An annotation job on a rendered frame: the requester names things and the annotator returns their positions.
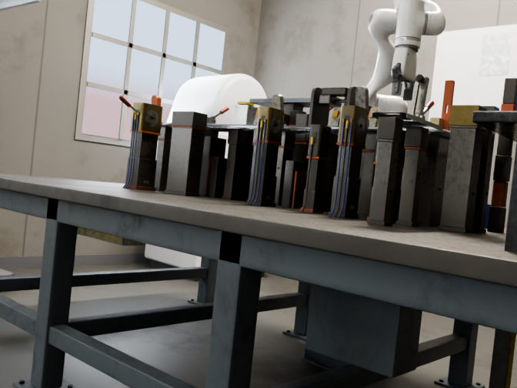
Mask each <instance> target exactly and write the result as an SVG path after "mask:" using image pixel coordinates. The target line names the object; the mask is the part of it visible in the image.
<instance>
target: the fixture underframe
mask: <svg viewBox="0 0 517 388"><path fill-rule="evenodd" d="M0 208H2V209H7V210H11V211H14V212H20V213H23V214H26V215H30V216H36V217H39V218H43V219H46V224H45V239H44V247H43V256H42V271H41V275H30V276H0V292H10V291H22V290H33V289H39V295H38V310H37V311H36V310H33V309H31V308H29V307H27V306H25V305H23V304H21V303H18V302H16V301H14V300H13V299H10V298H8V297H7V296H3V295H2V294H0V317H1V318H3V319H4V320H6V321H8V322H10V323H12V324H13V325H15V326H17V327H19V328H21V329H23V330H24V331H26V332H28V333H31V334H32V335H33V336H35V342H34V349H33V357H32V373H31V379H30V380H20V381H18V382H14V383H13V386H14V387H15V388H78V387H77V386H74V385H73V384H71V383H70V382H68V381H66V380H64V379H63V371H64V363H65V353H67V354H69V355H71V356H73V357H75V358H76V359H78V360H81V361H82V362H83V363H86V364H88V365H89V366H91V367H93V368H95V369H97V370H99V371H101V372H102V373H104V374H106V375H108V376H110V377H111V378H113V379H115V380H117V381H119V382H121V383H123V384H125V385H126V386H129V387H131V388H198V387H196V386H193V385H191V384H189V383H186V382H185V381H183V380H180V379H179V378H177V377H174V376H172V375H170V374H168V373H166V372H164V371H162V370H159V369H157V368H155V367H153V366H151V365H149V364H147V363H144V362H142V361H141V360H138V359H136V358H135V357H133V356H130V355H128V354H126V353H123V352H122V351H120V350H117V349H116V348H113V347H111V346H109V345H107V344H105V343H103V342H101V341H99V340H96V339H94V338H92V337H91V336H97V335H103V334H109V333H119V332H125V331H130V330H136V329H146V328H152V327H157V326H167V325H173V324H179V323H189V322H195V321H200V320H206V319H212V328H211V336H210V344H209V351H208V365H207V373H206V381H205V388H250V381H251V373H252V359H253V352H254V344H255V330H256V323H257V315H258V312H264V311H269V310H275V309H285V308H291V307H296V311H295V325H294V329H291V330H287V331H283V332H282V333H283V334H285V335H288V336H292V337H295V338H297V339H300V340H304V341H305V348H306V349H307V350H311V351H314V352H317V353H321V354H323V355H326V356H329V357H331V358H334V359H337V360H341V361H343V362H346V363H350V364H349V365H346V366H341V367H339V368H335V369H333V370H328V371H325V372H322V373H317V374H315V375H312V376H307V377H305V378H301V379H299V380H294V381H292V382H288V383H283V384H281V385H278V386H274V387H271V388H361V387H364V386H368V385H369V384H372V383H376V382H378V381H380V380H384V379H387V378H389V377H390V378H394V377H397V376H400V375H402V374H405V373H408V372H411V371H413V370H415V369H416V368H417V367H419V366H423V365H425V364H427V363H431V362H434V361H436V360H440V359H442V358H445V357H447V356H450V362H449V374H448V376H445V377H443V378H441V379H438V380H436V381H434V384H437V385H440V386H443V387H446V388H485V386H484V385H482V384H481V383H475V382H472V378H473V370H474V363H475V350H476V343H477V336H478V329H479V325H480V326H487V327H490V328H493V329H499V330H502V331H506V332H509V333H515V334H517V287H514V286H507V285H502V284H498V283H491V282H486V281H482V280H477V279H470V278H466V277H462V276H454V275H450V274H446V273H438V272H434V271H430V270H425V269H418V268H414V267H410V266H402V265H398V264H394V263H386V262H382V261H378V260H373V259H366V258H362V257H357V256H350V255H346V254H341V253H334V252H329V251H325V250H320V249H313V248H309V247H305V246H297V245H293V244H289V243H284V242H277V241H273V240H268V239H261V238H257V237H253V236H245V235H241V234H237V233H232V232H225V231H221V230H216V229H209V228H205V227H201V226H193V225H189V224H184V223H180V222H173V221H168V220H164V219H156V218H152V217H147V216H140V215H136V214H132V213H127V212H120V211H116V210H111V209H104V208H100V207H95V206H88V205H84V204H80V203H75V202H68V201H64V200H59V199H52V198H48V197H43V196H36V195H32V194H28V193H23V192H16V191H11V190H7V189H0ZM77 234H79V235H83V236H87V237H91V238H94V239H100V240H103V241H106V242H109V243H114V244H118V245H121V246H143V245H144V243H146V244H149V245H153V246H158V247H162V248H166V249H171V250H175V251H178V252H181V253H187V254H190V255H194V256H200V257H201V258H202V259H201V266H200V267H184V268H168V269H138V270H122V271H107V272H91V273H73V269H74V261H75V247H76V239H77ZM262 272H264V273H269V274H272V275H276V276H281V277H285V278H288V279H294V280H298V281H299V289H298V292H297V293H286V294H279V295H273V296H259V293H260V286H261V278H262ZM197 278H199V282H198V296H197V299H191V300H188V303H192V305H184V306H172V307H165V308H158V309H145V310H138V311H131V312H123V313H111V314H104V315H97V316H84V317H77V318H70V319H69V318H68V317H69V309H70V301H71V293H72V287H76V286H98V285H109V284H120V283H142V282H153V281H165V280H176V279H197ZM422 311H424V312H427V313H433V314H436V315H440V316H445V317H448V318H453V319H455V320H454V327H453V334H450V335H447V336H443V337H439V338H437V339H432V340H429V341H427V342H424V343H419V336H420V329H421V321H422Z"/></svg>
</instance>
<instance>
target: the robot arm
mask: <svg viewBox="0 0 517 388"><path fill-rule="evenodd" d="M393 2H394V7H395V9H387V8H381V9H377V10H375V11H374V12H373V13H372V14H371V15H370V16H369V21H368V29H369V33H370V35H371V36H372V38H373V39H374V41H375V43H376V45H377V47H378V56H377V60H376V65H375V71H374V74H373V76H372V78H371V80H370V82H369V83H368V85H367V86H366V87H367V88H368V90H369V105H370V106H371V107H377V108H378V109H380V111H381V112H408V105H407V102H406V101H412V95H413V89H414V85H415V80H416V78H415V74H416V64H417V52H418V51H419V49H420V46H421V38H422V35H430V36H434V35H440V34H442V33H443V31H444V29H445V15H444V13H443V10H442V9H441V8H440V7H439V6H438V5H437V4H435V3H434V2H431V1H429V0H393ZM390 35H395V44H394V43H393V42H392V41H391V40H390V38H389V36H390ZM407 79H408V80H407ZM401 82H404V83H405V89H404V92H403V98H401V97H398V96H395V95H401V92H402V83H401ZM391 83H392V95H382V94H377V93H378V92H379V91H380V90H381V89H383V88H385V87H387V86H389V85H390V84H391ZM407 83H408V84H407Z"/></svg>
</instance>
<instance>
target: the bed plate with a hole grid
mask: <svg viewBox="0 0 517 388"><path fill-rule="evenodd" d="M123 186H124V184H123V183H113V182H96V181H86V180H77V179H58V178H49V177H39V176H21V175H12V174H2V173H0V189H7V190H11V191H16V192H23V193H28V194H32V195H36V196H43V197H48V198H52V199H59V200H64V201H68V202H75V203H80V204H84V205H88V206H95V207H100V208H104V209H111V210H116V211H120V212H127V213H132V214H136V215H140V216H147V217H152V218H156V219H164V220H168V221H173V222H180V223H184V224H189V225H193V226H201V227H205V228H209V229H216V230H221V231H225V232H232V233H237V234H241V235H245V236H253V237H257V238H261V239H268V240H273V241H277V242H281V243H289V244H293V245H297V246H305V247H309V248H313V249H320V250H325V251H329V252H334V253H341V254H346V255H350V256H357V257H362V258H366V259H373V260H378V261H382V262H386V263H394V264H398V265H402V266H410V267H414V268H418V269H425V270H430V271H434V272H438V273H446V274H450V275H454V276H462V277H466V278H470V279H477V280H482V281H486V282H491V283H498V284H502V285H507V286H514V287H517V253H514V252H508V251H504V248H505V236H506V229H507V228H504V232H502V233H499V232H488V231H487V229H486V233H479V232H474V233H463V232H453V231H446V230H440V229H438V226H420V225H419V227H411V226H400V225H396V224H392V226H375V225H369V224H367V222H368V221H366V220H367V218H361V217H359V218H358V219H349V218H337V217H331V216H329V212H324V213H310V212H300V209H292V208H285V207H281V206H275V207H269V206H250V205H246V204H247V202H246V201H236V200H227V199H218V198H210V197H205V196H199V197H197V196H180V195H174V194H168V193H165V191H158V190H155V191H149V190H138V189H124V188H122V187H123Z"/></svg>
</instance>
